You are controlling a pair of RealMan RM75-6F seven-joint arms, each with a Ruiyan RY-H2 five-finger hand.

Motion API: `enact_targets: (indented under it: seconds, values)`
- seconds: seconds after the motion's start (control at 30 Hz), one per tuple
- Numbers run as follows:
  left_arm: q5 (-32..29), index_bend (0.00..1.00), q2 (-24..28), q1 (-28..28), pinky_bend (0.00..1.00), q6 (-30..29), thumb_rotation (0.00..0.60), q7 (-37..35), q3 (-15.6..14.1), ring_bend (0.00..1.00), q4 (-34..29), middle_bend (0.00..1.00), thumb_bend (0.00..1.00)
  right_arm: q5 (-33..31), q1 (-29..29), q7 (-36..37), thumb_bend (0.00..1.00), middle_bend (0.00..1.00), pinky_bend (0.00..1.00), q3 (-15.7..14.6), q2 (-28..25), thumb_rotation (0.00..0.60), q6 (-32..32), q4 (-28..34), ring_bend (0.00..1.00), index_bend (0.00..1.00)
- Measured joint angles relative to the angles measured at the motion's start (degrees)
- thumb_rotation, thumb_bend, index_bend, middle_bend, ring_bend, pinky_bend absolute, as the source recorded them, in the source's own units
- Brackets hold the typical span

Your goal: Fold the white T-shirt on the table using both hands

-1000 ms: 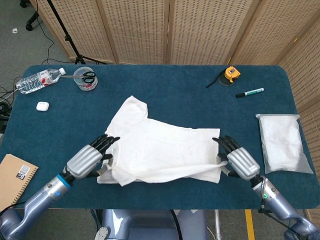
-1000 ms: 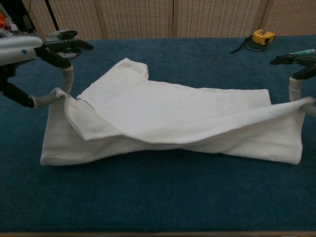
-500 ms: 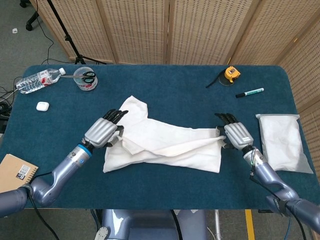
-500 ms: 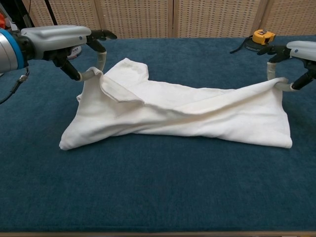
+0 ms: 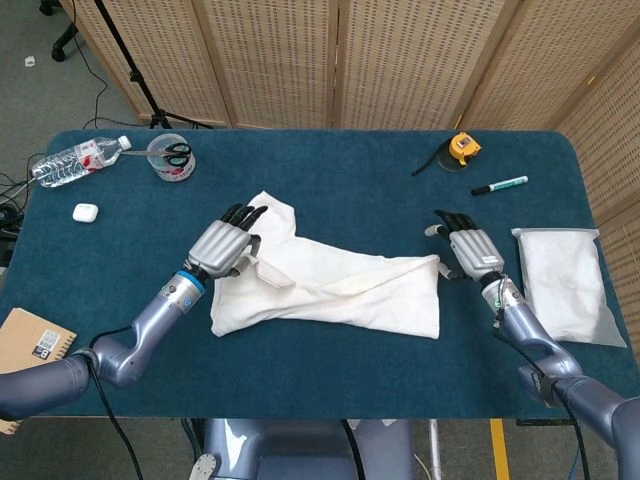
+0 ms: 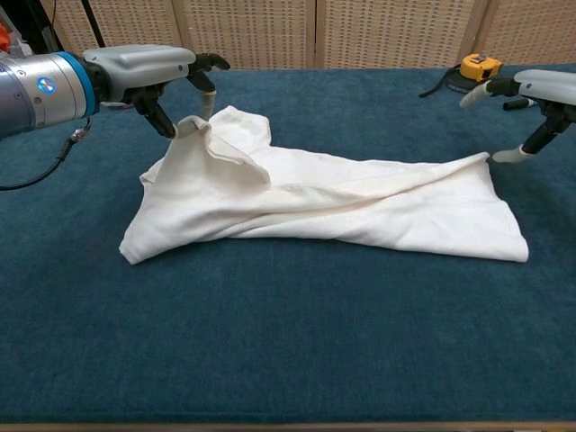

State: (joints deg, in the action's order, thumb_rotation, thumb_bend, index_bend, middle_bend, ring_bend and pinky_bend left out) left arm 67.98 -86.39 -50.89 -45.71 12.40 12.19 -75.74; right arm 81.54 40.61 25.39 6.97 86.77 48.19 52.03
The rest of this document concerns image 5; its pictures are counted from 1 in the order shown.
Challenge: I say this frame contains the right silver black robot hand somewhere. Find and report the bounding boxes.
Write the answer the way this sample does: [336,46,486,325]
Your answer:
[424,209,506,282]

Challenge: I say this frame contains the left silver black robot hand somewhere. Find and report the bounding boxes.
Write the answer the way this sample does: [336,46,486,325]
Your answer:
[185,202,269,279]

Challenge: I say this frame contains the white short-sleeved T-shirt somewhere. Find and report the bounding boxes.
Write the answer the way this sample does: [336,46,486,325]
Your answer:
[209,190,442,341]

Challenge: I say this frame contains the bagged white cloth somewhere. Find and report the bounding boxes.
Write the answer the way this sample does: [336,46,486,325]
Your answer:
[510,227,628,350]

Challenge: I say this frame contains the green white marker pen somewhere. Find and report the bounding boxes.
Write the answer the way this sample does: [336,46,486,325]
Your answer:
[470,175,530,197]

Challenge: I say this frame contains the clear round plastic tub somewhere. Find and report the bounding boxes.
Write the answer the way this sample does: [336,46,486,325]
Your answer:
[146,132,197,184]

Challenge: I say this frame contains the yellow tape measure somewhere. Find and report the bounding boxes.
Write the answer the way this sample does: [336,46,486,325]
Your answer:
[411,131,483,177]

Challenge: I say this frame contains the blue carpet table cover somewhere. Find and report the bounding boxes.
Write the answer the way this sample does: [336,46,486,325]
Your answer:
[0,129,640,421]

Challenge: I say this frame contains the clear plastic water bottle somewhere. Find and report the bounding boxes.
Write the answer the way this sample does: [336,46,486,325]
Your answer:
[30,134,133,189]

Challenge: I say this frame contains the black tripod stand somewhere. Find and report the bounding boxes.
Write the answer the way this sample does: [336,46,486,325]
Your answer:
[92,0,214,130]

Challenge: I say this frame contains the brown spiral notebook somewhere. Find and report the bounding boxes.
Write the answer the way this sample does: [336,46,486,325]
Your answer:
[0,307,78,435]

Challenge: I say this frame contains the blue-grey robot torso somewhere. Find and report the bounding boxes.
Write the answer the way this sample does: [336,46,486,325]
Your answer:
[192,417,416,480]

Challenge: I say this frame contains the black office chair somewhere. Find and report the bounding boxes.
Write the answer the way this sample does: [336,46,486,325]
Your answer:
[39,0,80,63]

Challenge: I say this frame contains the black-handled scissors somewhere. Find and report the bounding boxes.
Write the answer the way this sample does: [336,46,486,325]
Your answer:
[119,142,193,167]

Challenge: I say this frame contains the white metal post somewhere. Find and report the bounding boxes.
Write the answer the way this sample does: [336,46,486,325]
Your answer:
[428,418,444,480]

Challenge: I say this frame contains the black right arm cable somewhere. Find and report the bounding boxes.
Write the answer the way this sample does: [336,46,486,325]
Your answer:
[492,309,591,480]

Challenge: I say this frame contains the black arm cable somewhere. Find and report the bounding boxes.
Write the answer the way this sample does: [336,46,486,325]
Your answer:
[492,309,591,480]
[87,324,146,480]

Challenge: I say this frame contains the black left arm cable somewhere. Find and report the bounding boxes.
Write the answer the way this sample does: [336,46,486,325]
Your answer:
[87,324,146,480]

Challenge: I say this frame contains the black floor cable bundle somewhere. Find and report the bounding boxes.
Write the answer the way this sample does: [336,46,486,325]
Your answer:
[0,169,31,261]

